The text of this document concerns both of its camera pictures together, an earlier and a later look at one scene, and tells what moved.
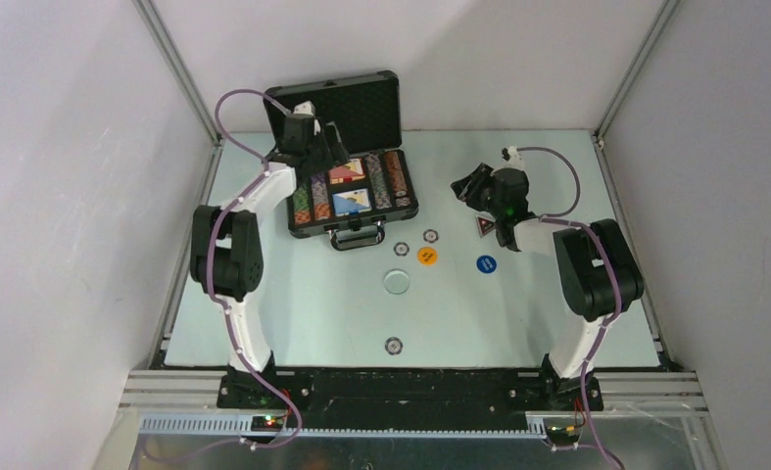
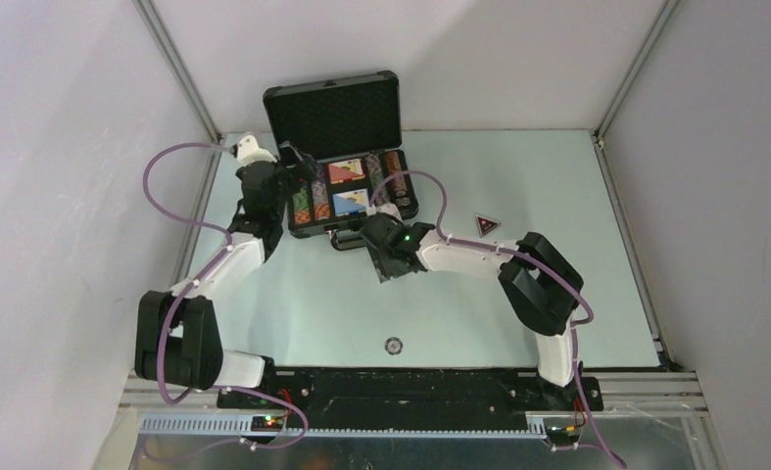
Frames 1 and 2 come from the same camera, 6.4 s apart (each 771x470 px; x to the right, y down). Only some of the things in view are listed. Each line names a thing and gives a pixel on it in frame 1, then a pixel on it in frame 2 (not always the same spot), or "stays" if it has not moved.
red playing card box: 347,171 stays
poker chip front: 393,346 stays
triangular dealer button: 484,224 stays
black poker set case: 378,185 stays
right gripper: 466,189 -> 383,267
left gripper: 340,154 -> 302,165
